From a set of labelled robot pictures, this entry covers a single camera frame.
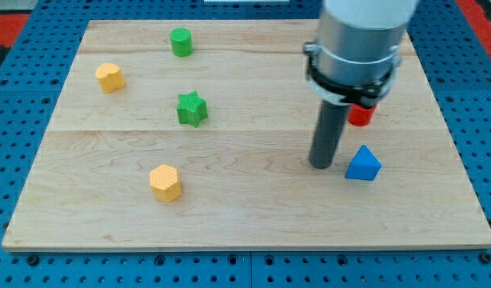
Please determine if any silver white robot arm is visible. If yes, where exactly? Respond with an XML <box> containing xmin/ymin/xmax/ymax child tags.
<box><xmin>303</xmin><ymin>0</ymin><xmax>418</xmax><ymax>108</ymax></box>

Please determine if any blue triangle block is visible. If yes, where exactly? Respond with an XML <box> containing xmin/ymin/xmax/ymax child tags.
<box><xmin>345</xmin><ymin>145</ymin><xmax>382</xmax><ymax>181</ymax></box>

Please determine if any yellow heart block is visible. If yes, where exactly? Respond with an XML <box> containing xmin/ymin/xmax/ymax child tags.
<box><xmin>95</xmin><ymin>62</ymin><xmax>126</xmax><ymax>94</ymax></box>

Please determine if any red cylinder block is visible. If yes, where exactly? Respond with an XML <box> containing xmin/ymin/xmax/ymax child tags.
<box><xmin>348</xmin><ymin>104</ymin><xmax>377</xmax><ymax>126</ymax></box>

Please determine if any yellow hexagon block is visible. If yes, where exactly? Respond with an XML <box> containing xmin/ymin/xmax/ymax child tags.
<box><xmin>150</xmin><ymin>165</ymin><xmax>182</xmax><ymax>202</ymax></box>

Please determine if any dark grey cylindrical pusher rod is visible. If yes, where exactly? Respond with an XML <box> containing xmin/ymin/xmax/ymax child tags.
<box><xmin>309</xmin><ymin>101</ymin><xmax>351</xmax><ymax>169</ymax></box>

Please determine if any green cylinder block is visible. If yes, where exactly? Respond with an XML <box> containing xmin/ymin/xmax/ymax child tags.
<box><xmin>170</xmin><ymin>27</ymin><xmax>193</xmax><ymax>58</ymax></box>

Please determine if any light wooden board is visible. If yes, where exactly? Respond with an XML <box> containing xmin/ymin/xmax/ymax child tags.
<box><xmin>2</xmin><ymin>20</ymin><xmax>491</xmax><ymax>252</ymax></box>

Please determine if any green star block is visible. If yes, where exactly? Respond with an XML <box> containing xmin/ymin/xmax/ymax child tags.
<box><xmin>176</xmin><ymin>90</ymin><xmax>208</xmax><ymax>127</ymax></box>

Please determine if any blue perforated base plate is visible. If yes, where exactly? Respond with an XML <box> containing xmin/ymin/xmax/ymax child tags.
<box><xmin>0</xmin><ymin>0</ymin><xmax>491</xmax><ymax>287</ymax></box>

